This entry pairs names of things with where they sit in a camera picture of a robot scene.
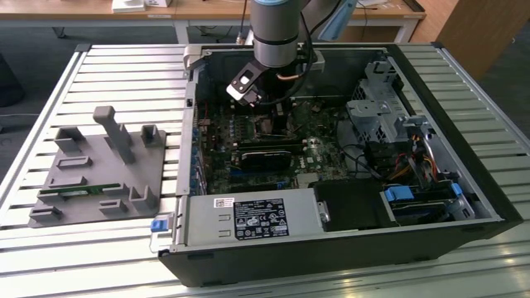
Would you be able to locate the black graphics card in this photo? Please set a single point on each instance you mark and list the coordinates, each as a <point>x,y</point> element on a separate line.
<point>265,161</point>

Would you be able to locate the black RAM slot bank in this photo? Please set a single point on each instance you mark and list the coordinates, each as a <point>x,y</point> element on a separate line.
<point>269,146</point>

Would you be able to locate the black open PC case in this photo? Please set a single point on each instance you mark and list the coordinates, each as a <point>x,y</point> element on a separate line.
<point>290,264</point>

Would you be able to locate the grey power supply unit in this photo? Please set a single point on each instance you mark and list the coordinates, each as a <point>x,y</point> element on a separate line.
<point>207,217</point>

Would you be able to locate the metal disk bay cage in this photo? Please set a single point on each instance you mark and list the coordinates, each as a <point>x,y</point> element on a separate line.
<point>369,108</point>

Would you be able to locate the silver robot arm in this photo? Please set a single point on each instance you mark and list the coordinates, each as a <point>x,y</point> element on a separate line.
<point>275,31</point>

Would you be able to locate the grey parts rack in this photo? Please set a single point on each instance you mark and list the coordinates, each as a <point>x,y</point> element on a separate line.
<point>136,167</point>

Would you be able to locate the blue case latch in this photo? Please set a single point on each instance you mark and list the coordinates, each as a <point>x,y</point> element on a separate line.
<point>160,225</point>

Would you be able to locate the wooden desk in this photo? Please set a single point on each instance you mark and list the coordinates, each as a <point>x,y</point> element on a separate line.
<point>62,15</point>
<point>207,12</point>

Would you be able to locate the CPU socket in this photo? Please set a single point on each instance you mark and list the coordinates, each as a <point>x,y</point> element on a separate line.
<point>261,125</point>

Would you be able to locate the green RAM stick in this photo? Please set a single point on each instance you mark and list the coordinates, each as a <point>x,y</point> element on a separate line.
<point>95,188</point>

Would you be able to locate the black plastic shroud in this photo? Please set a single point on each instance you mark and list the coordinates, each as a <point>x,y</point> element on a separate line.
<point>351,205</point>

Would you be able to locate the wooden cabinet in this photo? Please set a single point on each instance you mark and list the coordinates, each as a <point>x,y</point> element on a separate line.
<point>485,34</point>

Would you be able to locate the silver finned heatsink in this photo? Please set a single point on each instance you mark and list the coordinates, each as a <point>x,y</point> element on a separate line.
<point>309,180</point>

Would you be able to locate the white cardboard box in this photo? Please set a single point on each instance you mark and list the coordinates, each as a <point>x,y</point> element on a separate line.
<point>128,6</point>

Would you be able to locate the small blue clip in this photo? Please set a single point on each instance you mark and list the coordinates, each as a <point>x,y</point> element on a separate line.
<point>455,191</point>

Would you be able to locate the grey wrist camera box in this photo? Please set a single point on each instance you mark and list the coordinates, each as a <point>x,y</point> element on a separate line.
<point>242,85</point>
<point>317,62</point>

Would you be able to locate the blue disk carrier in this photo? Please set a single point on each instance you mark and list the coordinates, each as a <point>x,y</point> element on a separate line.
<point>398,194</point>

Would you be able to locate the green motherboard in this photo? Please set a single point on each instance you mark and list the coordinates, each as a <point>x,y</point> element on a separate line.
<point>323,146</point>

